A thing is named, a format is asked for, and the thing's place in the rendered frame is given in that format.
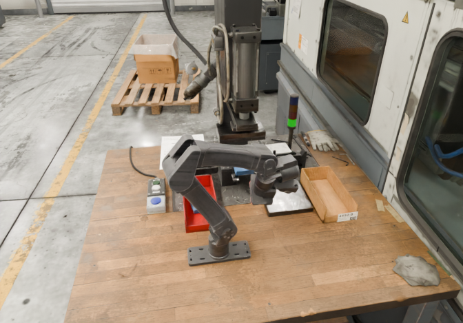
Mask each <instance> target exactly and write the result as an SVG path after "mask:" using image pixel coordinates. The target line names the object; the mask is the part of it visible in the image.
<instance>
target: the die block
mask: <svg viewBox="0 0 463 323"><path fill-rule="evenodd" d="M218 174H219V177H220V183H221V186H222V187H224V186H231V185H237V181H235V182H233V179H232V171H221V169H220V166H218Z"/></svg>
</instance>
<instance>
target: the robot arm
mask: <svg viewBox="0 0 463 323"><path fill-rule="evenodd" d="M203 166H220V167H239V168H244V169H248V170H254V171H255V172H257V174H251V176H250V178H251V181H250V182H249V187H250V195H251V204H252V205H272V204H273V198H274V196H275V195H276V192H277V191H276V190H277V189H278V190H279V191H281V192H284V193H287V194H290V193H292V192H294V193H296V192H297V190H298V179H297V177H299V175H300V170H299V167H298V161H297V160H296V159H295V158H294V157H293V156H292V155H291V154H289V155H286V156H283V157H280V158H277V157H276V156H275V155H274V154H273V153H272V152H271V150H270V149H269V148H268V147H267V146H266V145H264V144H258V143H252V144H251V145H228V144H220V143H208V142H205V141H203V140H194V138H193V136H192V135H191V134H183V135H182V136H181V137H180V139H179V140H178V141H177V143H176V144H175V145H174V146H173V148H171V150H170V151H169V152H168V154H167V155H166V156H165V157H164V159H163V161H162V168H163V171H164V173H165V176H166V179H167V181H168V185H169V187H170V189H171V190H173V191H175V192H176V193H178V194H179V193H180V194H181V195H182V196H184V197H185V198H186V199H187V200H188V201H189V202H190V203H191V204H192V205H193V206H194V207H195V208H196V209H197V211H198V212H199V213H200V214H201V215H202V216H203V217H204V218H205V219H206V221H207V222H208V223H209V231H210V234H209V237H208V238H209V245H204V246H198V247H189V248H188V249H187V257H188V265H189V266H190V267H193V266H198V265H204V264H213V263H219V262H229V261H234V260H244V259H249V258H250V257H251V251H250V249H249V245H248V241H246V240H241V241H235V242H229V241H230V240H231V239H232V238H233V237H234V236H235V235H236V233H237V231H238V228H237V226H236V224H235V223H234V221H233V219H232V217H231V216H230V214H229V212H228V211H227V210H226V208H224V207H221V206H220V205H219V204H218V203H217V202H216V201H215V200H214V199H213V197H212V196H211V195H210V194H209V192H208V191H207V190H206V189H205V188H204V186H202V185H201V183H200V182H199V181H198V179H197V177H195V173H196V168H197V167H203Z"/></svg>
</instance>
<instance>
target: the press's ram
mask: <svg viewBox="0 0 463 323"><path fill-rule="evenodd" d="M226 104H227V107H228V110H229V113H230V115H231V118H232V120H233V121H230V123H223V124H221V125H220V124H219V123H216V133H217V137H218V141H219V143H235V142H243V141H251V140H265V138H266V131H265V128H264V127H263V125H262V123H261V122H260V120H256V119H255V117H254V115H253V113H252V112H240V113H238V114H236V113H234V109H233V107H232V105H231V103H228V102H227V103H226Z"/></svg>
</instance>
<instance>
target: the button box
mask: <svg viewBox="0 0 463 323"><path fill-rule="evenodd" d="M132 148H133V147H132V146H130V162H131V164H132V166H133V168H134V169H135V170H136V171H137V172H139V173H141V174H143V175H145V176H151V177H155V179H149V180H148V187H147V197H152V196H165V178H158V177H157V176H155V175H151V174H145V173H143V172H142V171H140V170H138V169H137V168H136V167H135V166H134V164H133V162H132V154H131V151H132ZM155 180H159V181H160V184H159V186H160V189H158V190H153V189H152V187H153V186H154V185H153V184H152V182H153V181H155ZM165 199H166V196H165Z"/></svg>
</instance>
